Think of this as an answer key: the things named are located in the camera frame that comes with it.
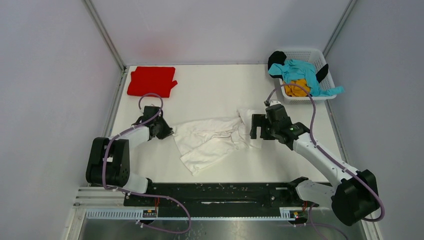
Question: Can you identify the white t shirt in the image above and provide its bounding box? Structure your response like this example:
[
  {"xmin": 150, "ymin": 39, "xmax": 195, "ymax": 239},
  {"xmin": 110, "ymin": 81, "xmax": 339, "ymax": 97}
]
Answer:
[{"xmin": 173, "ymin": 108, "xmax": 263, "ymax": 176}]

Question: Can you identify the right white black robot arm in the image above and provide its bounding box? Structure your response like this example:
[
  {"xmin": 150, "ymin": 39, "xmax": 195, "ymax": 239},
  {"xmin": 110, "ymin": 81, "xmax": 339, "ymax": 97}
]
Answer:
[{"xmin": 250, "ymin": 101, "xmax": 384, "ymax": 226}]

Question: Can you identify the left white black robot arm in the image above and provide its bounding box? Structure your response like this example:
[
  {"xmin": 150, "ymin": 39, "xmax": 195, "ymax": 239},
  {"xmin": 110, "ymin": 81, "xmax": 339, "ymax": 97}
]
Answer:
[{"xmin": 85, "ymin": 106, "xmax": 173, "ymax": 206}]

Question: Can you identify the yellow t shirt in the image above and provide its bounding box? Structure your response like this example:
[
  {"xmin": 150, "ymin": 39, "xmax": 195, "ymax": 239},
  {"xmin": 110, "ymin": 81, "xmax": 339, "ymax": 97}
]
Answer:
[{"xmin": 284, "ymin": 78, "xmax": 311, "ymax": 97}]

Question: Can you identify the folded red t shirt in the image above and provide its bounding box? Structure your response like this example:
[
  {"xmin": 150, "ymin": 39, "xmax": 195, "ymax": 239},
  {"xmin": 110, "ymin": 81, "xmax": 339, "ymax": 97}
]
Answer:
[{"xmin": 127, "ymin": 66, "xmax": 178, "ymax": 98}]

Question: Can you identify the light blue t shirt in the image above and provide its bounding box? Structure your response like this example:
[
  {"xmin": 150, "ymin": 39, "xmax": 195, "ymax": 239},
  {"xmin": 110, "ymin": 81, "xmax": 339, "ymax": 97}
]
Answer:
[{"xmin": 270, "ymin": 59, "xmax": 345, "ymax": 97}]

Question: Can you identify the black t shirt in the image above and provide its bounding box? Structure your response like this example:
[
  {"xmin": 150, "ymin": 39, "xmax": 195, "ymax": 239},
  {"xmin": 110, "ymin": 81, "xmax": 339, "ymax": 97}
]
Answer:
[{"xmin": 267, "ymin": 51, "xmax": 329, "ymax": 83}]

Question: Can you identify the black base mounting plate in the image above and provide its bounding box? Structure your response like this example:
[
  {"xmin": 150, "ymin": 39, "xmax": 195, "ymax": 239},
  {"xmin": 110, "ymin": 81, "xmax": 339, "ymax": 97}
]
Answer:
[{"xmin": 123, "ymin": 182, "xmax": 312, "ymax": 217}]

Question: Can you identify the white plastic laundry basket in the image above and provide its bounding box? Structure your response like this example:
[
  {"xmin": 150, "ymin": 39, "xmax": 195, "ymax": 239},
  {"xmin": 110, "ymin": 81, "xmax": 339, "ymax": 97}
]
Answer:
[{"xmin": 277, "ymin": 47, "xmax": 335, "ymax": 104}]

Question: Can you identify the left small circuit board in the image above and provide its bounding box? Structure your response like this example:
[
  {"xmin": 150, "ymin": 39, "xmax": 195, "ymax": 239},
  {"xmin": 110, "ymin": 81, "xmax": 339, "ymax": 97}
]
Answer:
[{"xmin": 142, "ymin": 208, "xmax": 158, "ymax": 218}]

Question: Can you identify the small circuit board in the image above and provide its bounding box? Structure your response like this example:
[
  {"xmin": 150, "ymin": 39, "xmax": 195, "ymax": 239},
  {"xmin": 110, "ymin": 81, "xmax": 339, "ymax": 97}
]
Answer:
[
  {"xmin": 291, "ymin": 210, "xmax": 308, "ymax": 220},
  {"xmin": 142, "ymin": 208, "xmax": 158, "ymax": 218}
]

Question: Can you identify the right small circuit board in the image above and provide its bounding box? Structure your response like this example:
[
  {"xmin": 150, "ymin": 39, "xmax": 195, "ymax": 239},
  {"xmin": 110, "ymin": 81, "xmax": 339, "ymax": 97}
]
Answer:
[{"xmin": 291, "ymin": 210, "xmax": 308, "ymax": 220}]

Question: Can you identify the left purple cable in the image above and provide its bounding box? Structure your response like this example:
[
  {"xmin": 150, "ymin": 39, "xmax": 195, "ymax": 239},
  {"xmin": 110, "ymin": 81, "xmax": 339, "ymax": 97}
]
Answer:
[{"xmin": 100, "ymin": 93, "xmax": 193, "ymax": 235}]

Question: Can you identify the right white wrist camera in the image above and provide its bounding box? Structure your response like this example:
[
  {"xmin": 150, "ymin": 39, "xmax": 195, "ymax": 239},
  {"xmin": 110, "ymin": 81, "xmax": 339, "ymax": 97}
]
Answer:
[{"xmin": 264, "ymin": 100, "xmax": 281, "ymax": 107}]

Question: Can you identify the white slotted cable duct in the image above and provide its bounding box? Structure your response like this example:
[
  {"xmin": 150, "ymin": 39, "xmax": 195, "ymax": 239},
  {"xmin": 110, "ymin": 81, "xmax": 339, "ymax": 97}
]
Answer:
[{"xmin": 85, "ymin": 207, "xmax": 300, "ymax": 221}]

